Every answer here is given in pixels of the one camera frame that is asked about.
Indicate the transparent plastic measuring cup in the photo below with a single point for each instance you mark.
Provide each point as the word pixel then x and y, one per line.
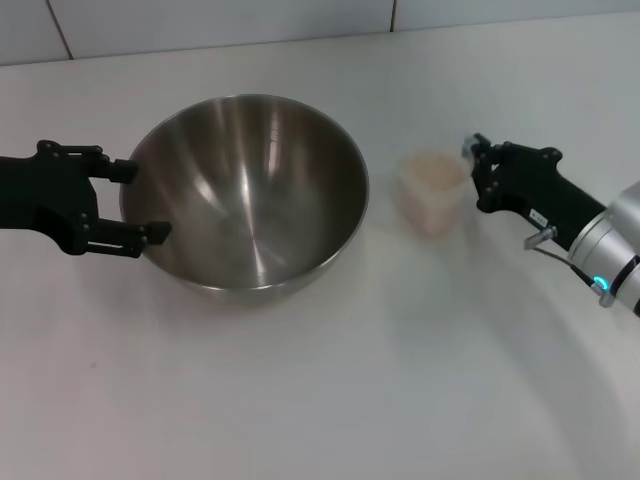
pixel 425 220

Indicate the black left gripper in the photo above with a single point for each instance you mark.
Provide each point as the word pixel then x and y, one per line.
pixel 45 195

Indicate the stainless steel mixing bowl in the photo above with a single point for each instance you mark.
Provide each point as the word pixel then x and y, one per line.
pixel 250 200

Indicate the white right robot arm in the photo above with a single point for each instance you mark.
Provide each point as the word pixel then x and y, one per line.
pixel 610 235

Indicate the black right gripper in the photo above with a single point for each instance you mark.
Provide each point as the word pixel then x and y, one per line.
pixel 540 185

